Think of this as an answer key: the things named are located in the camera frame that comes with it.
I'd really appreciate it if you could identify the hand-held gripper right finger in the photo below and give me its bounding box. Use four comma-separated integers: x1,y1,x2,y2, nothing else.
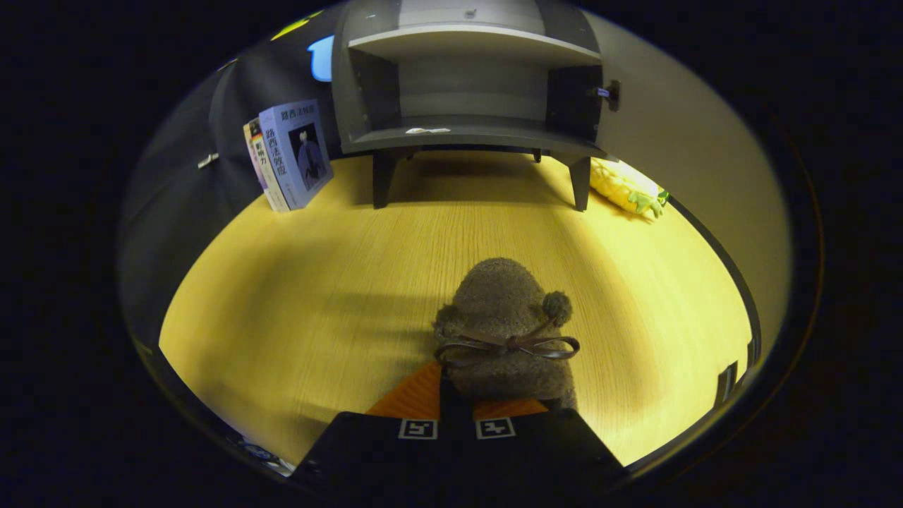
451,399,625,496

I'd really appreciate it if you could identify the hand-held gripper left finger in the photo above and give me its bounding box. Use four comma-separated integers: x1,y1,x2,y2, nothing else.
293,361,452,496

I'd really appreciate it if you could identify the lavender book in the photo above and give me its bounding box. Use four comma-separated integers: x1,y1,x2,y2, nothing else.
259,99,334,210

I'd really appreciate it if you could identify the yellow corn plush toy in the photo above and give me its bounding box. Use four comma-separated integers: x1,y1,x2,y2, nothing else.
589,157,669,220

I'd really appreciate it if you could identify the black door handle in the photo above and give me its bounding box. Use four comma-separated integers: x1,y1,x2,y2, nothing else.
716,361,739,407

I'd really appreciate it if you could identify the brown fuzzy shoe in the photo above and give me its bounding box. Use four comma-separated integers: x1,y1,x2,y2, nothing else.
432,258,581,414

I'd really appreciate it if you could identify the grey shoe cabinet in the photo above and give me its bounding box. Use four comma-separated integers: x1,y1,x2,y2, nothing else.
332,0,622,212

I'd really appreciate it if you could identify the black backdrop cloth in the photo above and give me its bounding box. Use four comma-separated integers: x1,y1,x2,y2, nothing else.
120,7,346,348

